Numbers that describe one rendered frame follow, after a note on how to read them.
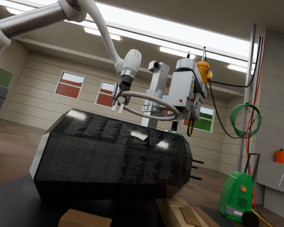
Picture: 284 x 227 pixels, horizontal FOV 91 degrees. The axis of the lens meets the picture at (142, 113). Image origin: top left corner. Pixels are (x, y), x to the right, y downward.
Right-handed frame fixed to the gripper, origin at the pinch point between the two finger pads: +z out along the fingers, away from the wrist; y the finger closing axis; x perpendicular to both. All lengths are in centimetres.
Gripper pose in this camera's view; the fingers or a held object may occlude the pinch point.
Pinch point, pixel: (117, 107)
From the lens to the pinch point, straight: 86.8
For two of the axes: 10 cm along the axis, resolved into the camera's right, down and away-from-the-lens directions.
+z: -2.6, 9.4, -2.3
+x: -6.7, 0.0, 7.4
